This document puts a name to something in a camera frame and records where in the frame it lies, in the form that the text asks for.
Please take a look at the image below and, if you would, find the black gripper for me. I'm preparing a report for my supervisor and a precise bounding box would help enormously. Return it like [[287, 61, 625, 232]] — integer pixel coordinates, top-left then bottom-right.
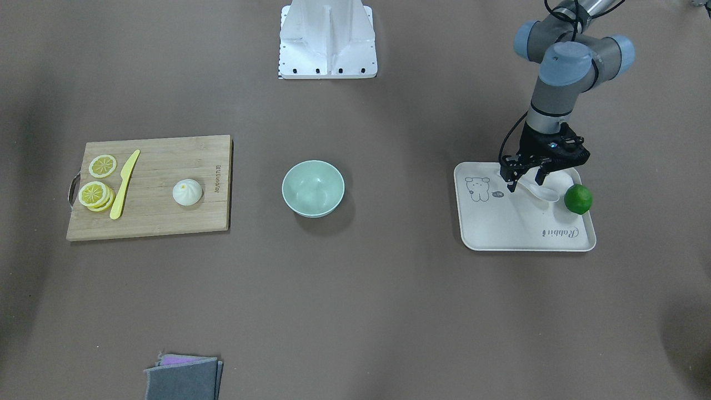
[[499, 122, 590, 193]]

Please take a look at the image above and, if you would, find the white ceramic spoon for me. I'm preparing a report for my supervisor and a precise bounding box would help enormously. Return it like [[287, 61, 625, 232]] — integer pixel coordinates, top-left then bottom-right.
[[517, 179, 560, 203]]

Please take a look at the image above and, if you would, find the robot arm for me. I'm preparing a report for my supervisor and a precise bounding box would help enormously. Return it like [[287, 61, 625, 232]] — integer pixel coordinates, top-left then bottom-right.
[[498, 1, 635, 192]]

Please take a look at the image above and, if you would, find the mint green bowl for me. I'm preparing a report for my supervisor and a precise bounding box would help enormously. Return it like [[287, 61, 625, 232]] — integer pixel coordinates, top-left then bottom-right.
[[281, 160, 346, 218]]

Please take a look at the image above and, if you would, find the white steamed bun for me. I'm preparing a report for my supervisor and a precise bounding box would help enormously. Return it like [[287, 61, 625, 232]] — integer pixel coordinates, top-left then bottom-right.
[[171, 179, 203, 207]]

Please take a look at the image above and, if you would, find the cream rabbit tray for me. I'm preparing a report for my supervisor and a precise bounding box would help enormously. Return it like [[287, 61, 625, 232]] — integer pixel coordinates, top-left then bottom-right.
[[453, 162, 597, 252]]

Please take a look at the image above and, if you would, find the green lime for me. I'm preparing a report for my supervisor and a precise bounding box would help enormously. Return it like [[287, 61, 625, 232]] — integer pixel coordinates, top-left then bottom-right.
[[563, 184, 593, 215]]

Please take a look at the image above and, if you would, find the bamboo cutting board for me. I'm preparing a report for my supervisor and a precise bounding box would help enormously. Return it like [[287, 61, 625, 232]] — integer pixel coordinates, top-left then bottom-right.
[[66, 135, 233, 242]]

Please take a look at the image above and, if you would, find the grey folded cloth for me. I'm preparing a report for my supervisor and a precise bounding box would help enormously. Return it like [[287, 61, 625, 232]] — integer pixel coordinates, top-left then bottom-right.
[[144, 358, 223, 399]]

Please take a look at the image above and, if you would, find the yellow plastic knife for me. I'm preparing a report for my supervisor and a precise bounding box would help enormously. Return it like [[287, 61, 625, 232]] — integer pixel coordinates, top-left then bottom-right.
[[109, 149, 141, 220]]

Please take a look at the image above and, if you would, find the pink purple cloth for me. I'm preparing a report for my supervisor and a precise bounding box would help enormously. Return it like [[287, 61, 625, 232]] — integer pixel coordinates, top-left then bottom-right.
[[155, 353, 218, 367]]

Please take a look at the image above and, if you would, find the lower stacked lemon slice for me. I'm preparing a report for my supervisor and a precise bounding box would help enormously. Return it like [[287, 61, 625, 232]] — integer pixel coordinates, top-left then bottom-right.
[[87, 187, 116, 212]]

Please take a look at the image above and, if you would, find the single lemon slice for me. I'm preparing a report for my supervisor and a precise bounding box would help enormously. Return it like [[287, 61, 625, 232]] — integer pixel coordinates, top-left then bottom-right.
[[88, 154, 118, 179]]

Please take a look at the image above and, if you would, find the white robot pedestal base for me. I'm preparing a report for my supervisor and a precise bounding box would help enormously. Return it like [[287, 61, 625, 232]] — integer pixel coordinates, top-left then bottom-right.
[[278, 1, 378, 79]]

